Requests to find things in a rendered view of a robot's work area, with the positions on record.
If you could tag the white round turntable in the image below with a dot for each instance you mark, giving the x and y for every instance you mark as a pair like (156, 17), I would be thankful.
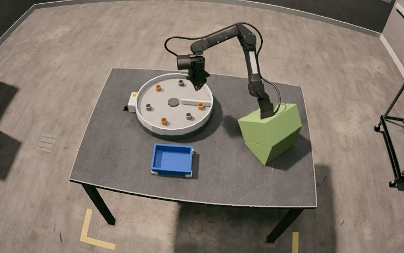
(172, 102)

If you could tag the blue open tray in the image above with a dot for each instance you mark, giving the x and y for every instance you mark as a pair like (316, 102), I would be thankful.
(171, 159)

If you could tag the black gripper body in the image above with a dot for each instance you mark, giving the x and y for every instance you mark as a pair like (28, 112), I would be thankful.
(199, 77)

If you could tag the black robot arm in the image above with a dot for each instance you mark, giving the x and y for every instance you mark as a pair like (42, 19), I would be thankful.
(247, 40)

